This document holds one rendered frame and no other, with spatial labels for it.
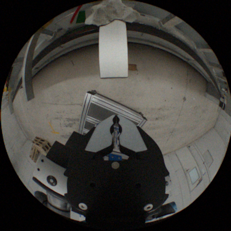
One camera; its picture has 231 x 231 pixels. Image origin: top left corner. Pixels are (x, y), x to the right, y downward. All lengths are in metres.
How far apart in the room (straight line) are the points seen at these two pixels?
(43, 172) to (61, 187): 0.07
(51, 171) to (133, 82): 1.04
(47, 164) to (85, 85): 0.96
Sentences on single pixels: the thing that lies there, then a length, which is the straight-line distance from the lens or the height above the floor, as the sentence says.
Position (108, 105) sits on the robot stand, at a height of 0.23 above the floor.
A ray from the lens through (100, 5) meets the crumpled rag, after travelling 0.15.
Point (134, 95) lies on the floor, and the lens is 0.99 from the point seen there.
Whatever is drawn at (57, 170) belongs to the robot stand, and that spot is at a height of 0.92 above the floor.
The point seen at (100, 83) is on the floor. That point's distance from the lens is 0.96.
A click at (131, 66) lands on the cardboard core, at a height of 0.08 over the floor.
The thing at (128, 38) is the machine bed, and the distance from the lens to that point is 0.94.
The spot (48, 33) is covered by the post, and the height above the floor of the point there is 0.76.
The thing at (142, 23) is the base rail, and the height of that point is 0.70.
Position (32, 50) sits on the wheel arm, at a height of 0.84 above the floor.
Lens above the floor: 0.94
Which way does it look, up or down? 61 degrees down
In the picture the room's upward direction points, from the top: 180 degrees clockwise
